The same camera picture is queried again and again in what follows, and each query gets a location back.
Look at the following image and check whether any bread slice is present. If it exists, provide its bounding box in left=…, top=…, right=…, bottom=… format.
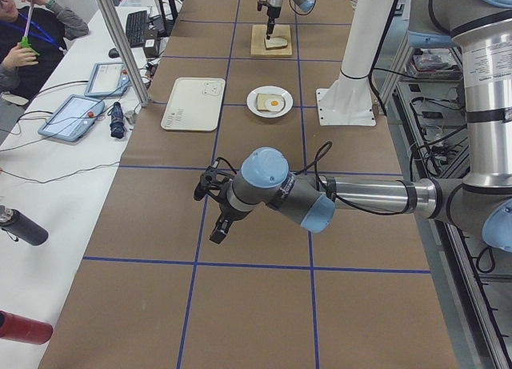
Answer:
left=264, top=37, right=288, bottom=50
left=256, top=94, right=285, bottom=113

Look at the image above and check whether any red water bottle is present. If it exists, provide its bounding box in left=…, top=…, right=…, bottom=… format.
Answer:
left=1, top=311, right=54, bottom=345

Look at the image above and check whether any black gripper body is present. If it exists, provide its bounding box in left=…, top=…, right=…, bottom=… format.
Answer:
left=266, top=1, right=281, bottom=24
left=218, top=204, right=247, bottom=224

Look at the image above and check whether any seated person in black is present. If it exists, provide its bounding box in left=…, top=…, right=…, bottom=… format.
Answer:
left=1, top=0, right=89, bottom=100

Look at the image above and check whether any far teach pendant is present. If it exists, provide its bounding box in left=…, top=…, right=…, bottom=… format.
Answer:
left=84, top=62, right=130, bottom=98

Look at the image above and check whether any bread slice on plate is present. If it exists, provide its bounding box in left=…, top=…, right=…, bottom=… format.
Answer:
left=256, top=94, right=285, bottom=113

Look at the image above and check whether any fried egg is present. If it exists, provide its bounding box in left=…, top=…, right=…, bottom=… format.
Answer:
left=264, top=98, right=285, bottom=113

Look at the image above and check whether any near teach pendant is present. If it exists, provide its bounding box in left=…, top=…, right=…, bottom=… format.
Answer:
left=38, top=94, right=105, bottom=142

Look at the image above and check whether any aluminium frame post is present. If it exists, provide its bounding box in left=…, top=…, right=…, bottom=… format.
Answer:
left=96, top=0, right=150, bottom=107

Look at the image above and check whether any wooden cutting board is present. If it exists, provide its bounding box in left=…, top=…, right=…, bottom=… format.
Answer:
left=250, top=24, right=293, bottom=58

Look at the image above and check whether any white round plate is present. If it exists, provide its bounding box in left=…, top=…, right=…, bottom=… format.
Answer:
left=246, top=86, right=294, bottom=118

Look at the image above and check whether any black water bottle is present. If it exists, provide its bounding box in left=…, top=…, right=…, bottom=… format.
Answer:
left=1, top=205, right=49, bottom=246

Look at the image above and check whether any teach pendant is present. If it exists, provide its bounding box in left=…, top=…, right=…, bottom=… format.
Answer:
left=38, top=94, right=105, bottom=142
left=84, top=62, right=130, bottom=98

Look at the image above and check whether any cream bear serving tray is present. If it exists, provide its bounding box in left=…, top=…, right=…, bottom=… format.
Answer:
left=161, top=77, right=226, bottom=132

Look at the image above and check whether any black keyboard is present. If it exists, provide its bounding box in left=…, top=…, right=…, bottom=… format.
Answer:
left=125, top=10, right=148, bottom=47

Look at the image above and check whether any black computer mouse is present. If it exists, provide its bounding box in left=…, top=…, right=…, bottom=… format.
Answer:
left=108, top=48, right=119, bottom=58

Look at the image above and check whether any small black box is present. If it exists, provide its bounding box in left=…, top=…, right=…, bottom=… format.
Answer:
left=143, top=38, right=160, bottom=58

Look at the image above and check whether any folded dark blue umbrella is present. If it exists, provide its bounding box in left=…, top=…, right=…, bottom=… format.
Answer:
left=110, top=102, right=126, bottom=139

